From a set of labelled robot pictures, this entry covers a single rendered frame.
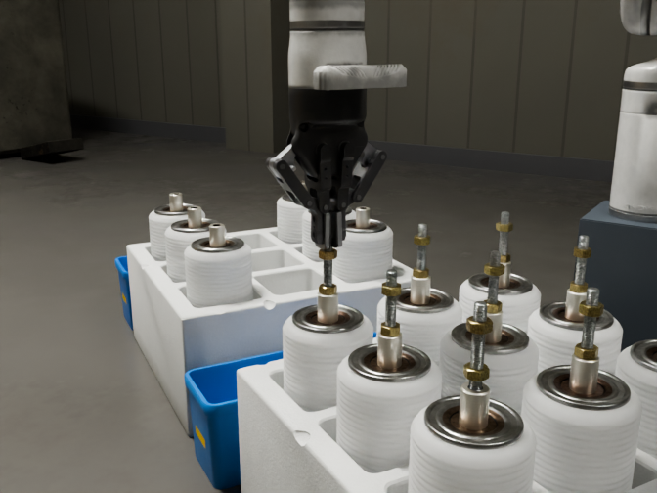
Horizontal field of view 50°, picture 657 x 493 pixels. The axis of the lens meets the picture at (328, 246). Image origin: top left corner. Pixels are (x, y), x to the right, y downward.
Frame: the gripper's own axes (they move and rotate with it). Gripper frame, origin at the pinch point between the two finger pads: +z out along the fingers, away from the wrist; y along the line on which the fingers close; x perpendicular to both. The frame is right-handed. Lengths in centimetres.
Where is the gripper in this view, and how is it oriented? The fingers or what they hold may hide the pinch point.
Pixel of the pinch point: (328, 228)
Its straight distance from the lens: 72.1
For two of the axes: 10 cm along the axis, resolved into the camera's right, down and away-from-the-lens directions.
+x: 4.9, 2.4, -8.4
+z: 0.1, 9.6, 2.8
